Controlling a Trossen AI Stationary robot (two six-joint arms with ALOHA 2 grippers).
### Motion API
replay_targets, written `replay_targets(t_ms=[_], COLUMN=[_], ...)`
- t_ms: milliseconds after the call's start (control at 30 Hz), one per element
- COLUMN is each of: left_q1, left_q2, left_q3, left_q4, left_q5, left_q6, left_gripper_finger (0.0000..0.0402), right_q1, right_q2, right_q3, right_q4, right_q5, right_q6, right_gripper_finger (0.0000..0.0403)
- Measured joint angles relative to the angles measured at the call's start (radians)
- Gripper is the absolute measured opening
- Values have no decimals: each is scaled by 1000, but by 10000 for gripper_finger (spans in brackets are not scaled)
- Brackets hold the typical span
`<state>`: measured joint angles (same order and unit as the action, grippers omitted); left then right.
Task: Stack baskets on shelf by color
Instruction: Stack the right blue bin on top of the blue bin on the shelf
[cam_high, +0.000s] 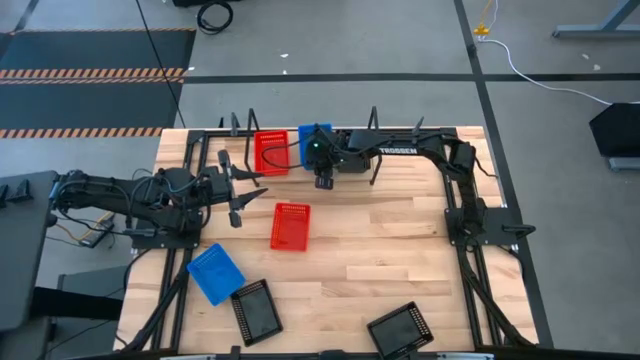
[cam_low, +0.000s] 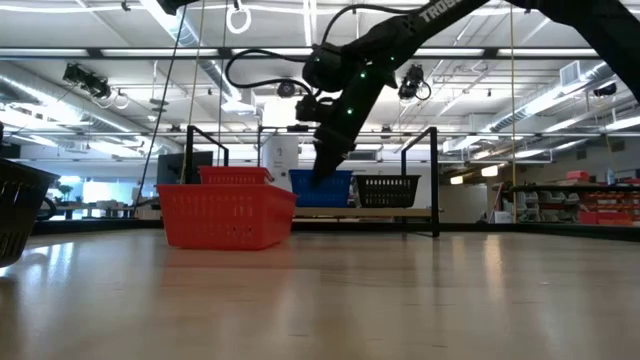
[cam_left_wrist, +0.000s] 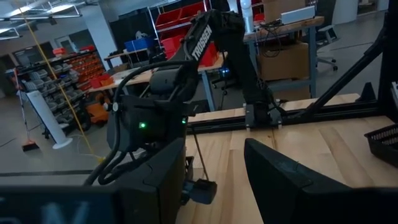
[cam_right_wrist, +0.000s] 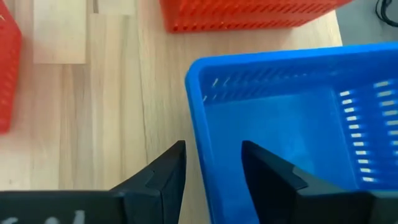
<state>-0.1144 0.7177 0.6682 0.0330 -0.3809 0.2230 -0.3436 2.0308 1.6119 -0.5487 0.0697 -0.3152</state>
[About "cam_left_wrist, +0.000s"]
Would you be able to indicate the red storage bin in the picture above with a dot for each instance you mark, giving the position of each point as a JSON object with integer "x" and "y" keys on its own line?
{"x": 192, "y": 9}
{"x": 168, "y": 17}
{"x": 172, "y": 46}
{"x": 210, "y": 56}

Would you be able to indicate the white office chair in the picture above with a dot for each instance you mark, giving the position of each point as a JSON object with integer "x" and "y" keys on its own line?
{"x": 326, "y": 43}

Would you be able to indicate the orange machine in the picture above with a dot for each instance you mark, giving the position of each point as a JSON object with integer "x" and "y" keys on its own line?
{"x": 98, "y": 110}

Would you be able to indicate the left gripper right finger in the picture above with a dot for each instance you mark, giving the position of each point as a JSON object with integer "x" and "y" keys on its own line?
{"x": 295, "y": 193}

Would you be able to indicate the grey white device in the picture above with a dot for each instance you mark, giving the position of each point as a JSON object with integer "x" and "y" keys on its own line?
{"x": 298, "y": 15}

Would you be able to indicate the black plastic slotted basket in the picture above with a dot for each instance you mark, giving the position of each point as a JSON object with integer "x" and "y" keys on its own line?
{"x": 384, "y": 144}

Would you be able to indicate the black corner bracket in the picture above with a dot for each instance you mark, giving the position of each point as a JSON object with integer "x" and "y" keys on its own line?
{"x": 366, "y": 93}

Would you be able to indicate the thin brown rod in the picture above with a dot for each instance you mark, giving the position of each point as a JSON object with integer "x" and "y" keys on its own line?
{"x": 201, "y": 158}

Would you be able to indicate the small wooden table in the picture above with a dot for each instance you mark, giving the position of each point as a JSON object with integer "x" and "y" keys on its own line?
{"x": 124, "y": 54}

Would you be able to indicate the blue storage bin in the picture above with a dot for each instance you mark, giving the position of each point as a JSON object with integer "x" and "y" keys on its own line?
{"x": 138, "y": 44}

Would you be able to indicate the black table edge rail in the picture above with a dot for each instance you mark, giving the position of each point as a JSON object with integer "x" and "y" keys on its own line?
{"x": 217, "y": 124}

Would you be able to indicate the black rig post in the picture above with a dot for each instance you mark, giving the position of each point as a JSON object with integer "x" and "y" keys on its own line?
{"x": 390, "y": 46}

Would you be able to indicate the white tower fan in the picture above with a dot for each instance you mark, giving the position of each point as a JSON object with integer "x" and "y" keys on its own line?
{"x": 46, "y": 118}

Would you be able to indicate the parts bin shelving rack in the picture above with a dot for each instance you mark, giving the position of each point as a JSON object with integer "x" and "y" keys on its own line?
{"x": 62, "y": 81}

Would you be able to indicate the red crate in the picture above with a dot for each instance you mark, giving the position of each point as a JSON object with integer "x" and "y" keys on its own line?
{"x": 101, "y": 81}

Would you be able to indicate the large cardboard box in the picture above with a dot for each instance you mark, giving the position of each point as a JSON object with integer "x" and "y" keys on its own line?
{"x": 283, "y": 62}

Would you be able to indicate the small black dustpan tool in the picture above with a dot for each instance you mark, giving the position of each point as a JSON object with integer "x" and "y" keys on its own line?
{"x": 203, "y": 191}

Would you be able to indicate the red broom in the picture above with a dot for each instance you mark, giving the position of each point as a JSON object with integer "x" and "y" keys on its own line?
{"x": 29, "y": 144}

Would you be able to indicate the white cylinder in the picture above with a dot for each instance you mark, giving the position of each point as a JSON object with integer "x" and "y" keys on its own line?
{"x": 247, "y": 15}

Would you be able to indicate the workbench with blue legs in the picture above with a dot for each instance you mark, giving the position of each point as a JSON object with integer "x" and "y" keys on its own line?
{"x": 295, "y": 28}

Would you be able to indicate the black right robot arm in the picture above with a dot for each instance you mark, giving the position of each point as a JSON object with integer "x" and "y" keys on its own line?
{"x": 202, "y": 43}

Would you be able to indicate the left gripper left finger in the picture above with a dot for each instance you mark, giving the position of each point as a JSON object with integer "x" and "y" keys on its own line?
{"x": 155, "y": 186}

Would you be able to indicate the flat cardboard box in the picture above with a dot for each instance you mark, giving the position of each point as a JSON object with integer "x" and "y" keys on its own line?
{"x": 292, "y": 93}

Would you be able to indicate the black diagonal rig brace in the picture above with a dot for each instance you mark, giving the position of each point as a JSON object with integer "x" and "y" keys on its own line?
{"x": 348, "y": 74}

